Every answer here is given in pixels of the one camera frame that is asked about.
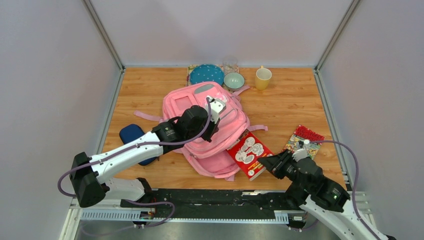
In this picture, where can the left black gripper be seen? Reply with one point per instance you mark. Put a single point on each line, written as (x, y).
(213, 127)

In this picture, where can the blue polka dot plate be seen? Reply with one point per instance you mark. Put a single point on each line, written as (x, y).
(206, 73)

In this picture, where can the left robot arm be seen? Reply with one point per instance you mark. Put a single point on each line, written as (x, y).
(92, 177)

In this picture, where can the light green bowl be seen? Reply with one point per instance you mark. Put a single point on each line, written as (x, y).
(234, 81)

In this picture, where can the red lettered comic book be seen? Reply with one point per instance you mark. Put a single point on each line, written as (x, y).
(304, 138)

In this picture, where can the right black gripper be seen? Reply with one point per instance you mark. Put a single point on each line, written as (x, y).
(275, 163)

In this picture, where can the navy blue pencil case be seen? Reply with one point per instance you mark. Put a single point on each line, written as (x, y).
(130, 133)

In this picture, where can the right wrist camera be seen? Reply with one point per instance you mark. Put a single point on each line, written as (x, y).
(299, 150)

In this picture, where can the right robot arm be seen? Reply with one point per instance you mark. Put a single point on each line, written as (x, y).
(320, 196)

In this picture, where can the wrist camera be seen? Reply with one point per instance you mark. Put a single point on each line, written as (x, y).
(217, 106)
(299, 150)

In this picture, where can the clear drinking glass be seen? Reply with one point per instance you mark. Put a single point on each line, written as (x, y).
(230, 64)

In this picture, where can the pink student backpack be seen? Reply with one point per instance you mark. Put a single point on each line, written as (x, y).
(209, 159)

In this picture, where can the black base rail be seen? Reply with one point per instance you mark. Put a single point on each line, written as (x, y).
(223, 204)

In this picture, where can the yellow mug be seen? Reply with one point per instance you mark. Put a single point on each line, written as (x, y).
(262, 78)

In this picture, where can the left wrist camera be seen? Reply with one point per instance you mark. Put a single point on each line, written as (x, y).
(217, 106)

